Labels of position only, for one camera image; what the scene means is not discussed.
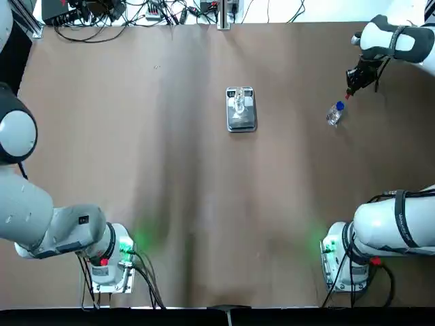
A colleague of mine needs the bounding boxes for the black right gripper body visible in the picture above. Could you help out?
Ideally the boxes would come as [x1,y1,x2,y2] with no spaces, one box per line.
[355,56,381,86]

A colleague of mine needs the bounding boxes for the clear glass bottle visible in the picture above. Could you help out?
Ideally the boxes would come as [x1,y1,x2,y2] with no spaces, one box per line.
[232,87,247,115]

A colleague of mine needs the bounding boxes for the blue-capped dropper bottle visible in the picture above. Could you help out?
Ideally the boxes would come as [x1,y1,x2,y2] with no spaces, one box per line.
[325,101,347,128]

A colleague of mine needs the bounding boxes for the silver electronic balance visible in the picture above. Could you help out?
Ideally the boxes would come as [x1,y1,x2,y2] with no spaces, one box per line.
[225,86,258,133]

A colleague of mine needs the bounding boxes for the black electronics box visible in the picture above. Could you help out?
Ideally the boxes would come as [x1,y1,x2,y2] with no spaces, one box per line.
[40,0,90,26]

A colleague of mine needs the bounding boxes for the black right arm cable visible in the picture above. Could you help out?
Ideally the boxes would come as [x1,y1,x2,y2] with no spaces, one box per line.
[372,56,392,94]

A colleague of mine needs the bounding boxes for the thin dark cable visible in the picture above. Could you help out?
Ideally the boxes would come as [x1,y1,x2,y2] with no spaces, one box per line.
[287,0,307,23]

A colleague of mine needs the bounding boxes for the dark frame profile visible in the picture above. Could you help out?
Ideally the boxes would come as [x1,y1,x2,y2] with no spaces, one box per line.
[423,0,435,24]

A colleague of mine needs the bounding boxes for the silver aluminium post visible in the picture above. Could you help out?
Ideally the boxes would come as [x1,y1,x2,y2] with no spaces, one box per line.
[217,0,233,31]

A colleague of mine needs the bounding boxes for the black right base cable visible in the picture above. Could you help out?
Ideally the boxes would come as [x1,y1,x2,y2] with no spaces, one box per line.
[321,261,396,308]

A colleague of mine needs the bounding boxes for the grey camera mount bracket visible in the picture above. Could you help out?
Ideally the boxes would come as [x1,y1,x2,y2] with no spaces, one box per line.
[207,304,253,326]

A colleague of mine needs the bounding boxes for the black looped table cable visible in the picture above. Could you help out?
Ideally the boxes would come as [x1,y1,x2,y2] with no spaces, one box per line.
[53,22,128,44]

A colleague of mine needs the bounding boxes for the black left base cables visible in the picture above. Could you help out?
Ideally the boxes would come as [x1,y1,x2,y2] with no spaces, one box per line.
[130,249,168,310]

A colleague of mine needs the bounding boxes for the silver aluminium frame profile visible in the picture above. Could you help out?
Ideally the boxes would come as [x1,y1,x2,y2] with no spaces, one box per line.
[13,0,44,39]

